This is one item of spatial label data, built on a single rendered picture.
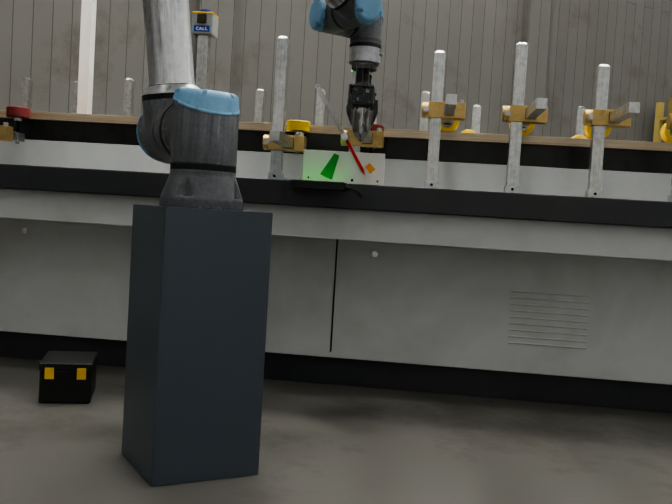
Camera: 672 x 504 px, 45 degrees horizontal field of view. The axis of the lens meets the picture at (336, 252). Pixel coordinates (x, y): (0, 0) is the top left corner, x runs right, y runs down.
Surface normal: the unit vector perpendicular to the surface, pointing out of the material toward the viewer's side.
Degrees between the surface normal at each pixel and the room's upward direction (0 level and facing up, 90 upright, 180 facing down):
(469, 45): 90
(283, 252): 90
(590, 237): 90
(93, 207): 90
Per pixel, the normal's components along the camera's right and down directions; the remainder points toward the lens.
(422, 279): -0.11, 0.04
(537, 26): 0.48, 0.07
